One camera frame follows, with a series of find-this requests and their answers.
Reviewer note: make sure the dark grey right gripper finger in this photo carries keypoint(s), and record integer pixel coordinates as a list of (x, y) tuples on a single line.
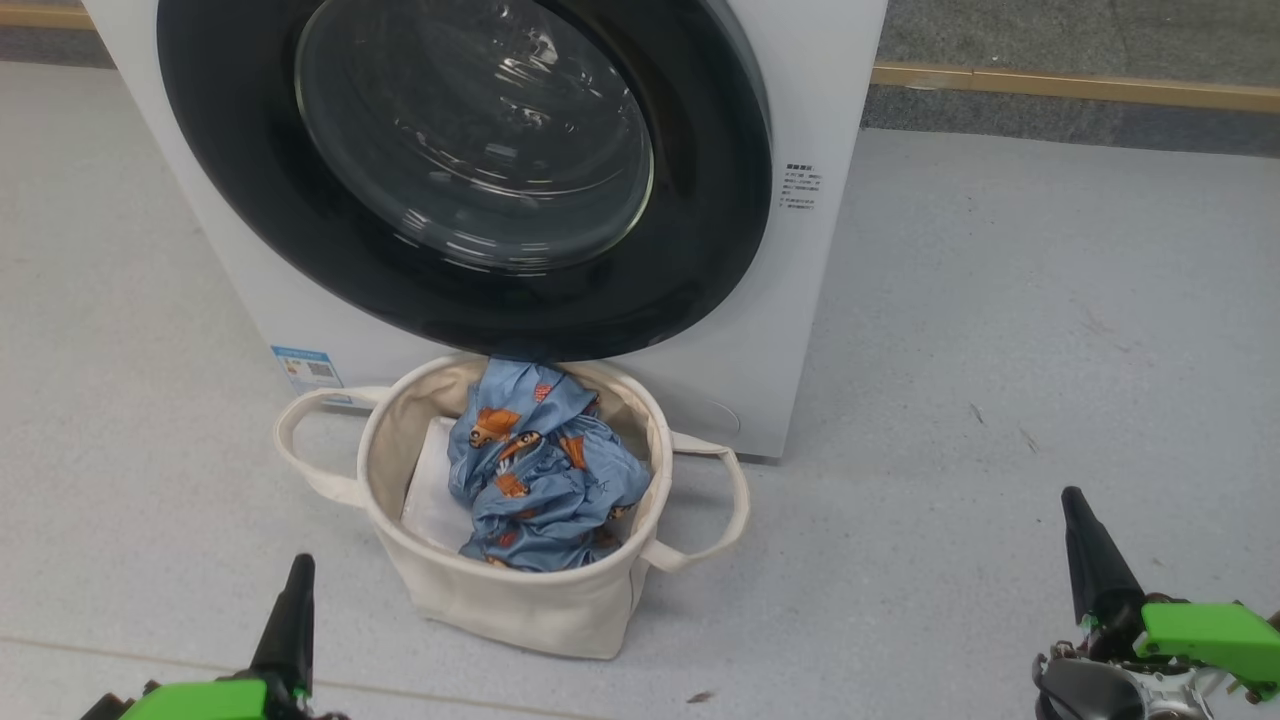
[(1095, 560)]

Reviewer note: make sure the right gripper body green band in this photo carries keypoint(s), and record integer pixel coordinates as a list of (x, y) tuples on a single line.
[(1210, 640)]

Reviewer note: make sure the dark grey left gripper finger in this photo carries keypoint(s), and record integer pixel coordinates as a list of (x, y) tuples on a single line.
[(288, 630)]

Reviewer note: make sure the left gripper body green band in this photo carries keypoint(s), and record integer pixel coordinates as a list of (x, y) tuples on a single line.
[(200, 702)]

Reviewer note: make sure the blue printed garment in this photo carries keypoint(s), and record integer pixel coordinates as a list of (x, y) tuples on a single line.
[(550, 480)]

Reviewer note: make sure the black round glass washer door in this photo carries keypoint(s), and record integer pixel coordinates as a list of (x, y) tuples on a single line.
[(220, 200)]

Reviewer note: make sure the cream canvas laundry basket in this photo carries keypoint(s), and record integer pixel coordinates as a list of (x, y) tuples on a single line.
[(520, 610)]

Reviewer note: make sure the white front-load washing machine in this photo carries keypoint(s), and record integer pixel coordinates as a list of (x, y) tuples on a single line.
[(810, 300)]

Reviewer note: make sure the white flat pad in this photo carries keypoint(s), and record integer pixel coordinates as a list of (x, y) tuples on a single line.
[(432, 490)]

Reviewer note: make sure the blue energy label sticker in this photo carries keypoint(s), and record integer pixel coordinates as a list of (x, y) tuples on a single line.
[(306, 368)]

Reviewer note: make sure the round filter cover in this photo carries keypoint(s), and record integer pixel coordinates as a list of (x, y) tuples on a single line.
[(716, 418)]

